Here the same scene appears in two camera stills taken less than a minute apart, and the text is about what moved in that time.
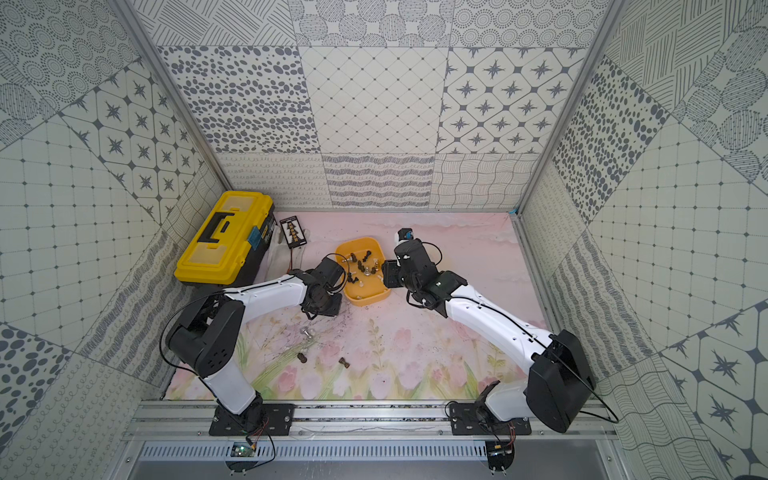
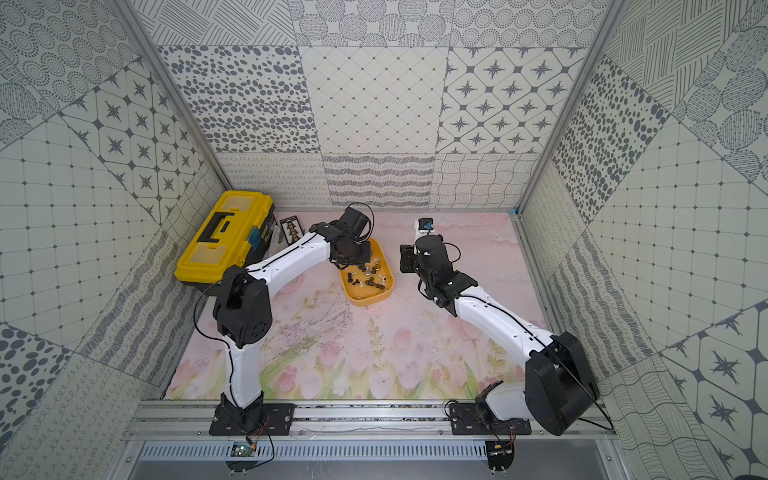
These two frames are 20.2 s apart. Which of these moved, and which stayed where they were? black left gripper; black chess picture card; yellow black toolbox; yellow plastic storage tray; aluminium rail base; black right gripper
Moved: black left gripper; black right gripper
Stayed: yellow black toolbox; aluminium rail base; yellow plastic storage tray; black chess picture card
